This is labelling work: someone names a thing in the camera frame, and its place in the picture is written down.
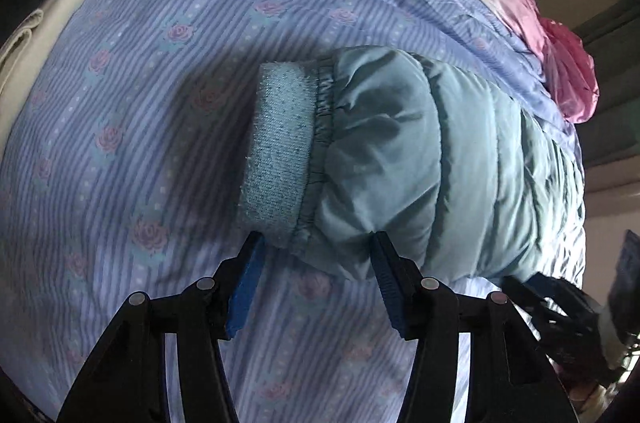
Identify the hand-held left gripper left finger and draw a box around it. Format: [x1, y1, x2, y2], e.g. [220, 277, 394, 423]
[56, 231, 267, 423]

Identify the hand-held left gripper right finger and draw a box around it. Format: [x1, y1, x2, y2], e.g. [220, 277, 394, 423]
[369, 230, 572, 423]

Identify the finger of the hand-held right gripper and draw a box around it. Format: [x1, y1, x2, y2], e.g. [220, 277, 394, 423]
[501, 274, 600, 366]

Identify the blue floral striped bedsheet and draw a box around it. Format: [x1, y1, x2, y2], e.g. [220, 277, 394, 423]
[0, 0, 588, 423]

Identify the pink quilt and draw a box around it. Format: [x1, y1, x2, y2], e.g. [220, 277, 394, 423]
[415, 0, 601, 124]

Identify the cream folded cloth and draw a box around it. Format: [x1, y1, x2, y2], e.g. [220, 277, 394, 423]
[0, 0, 93, 154]

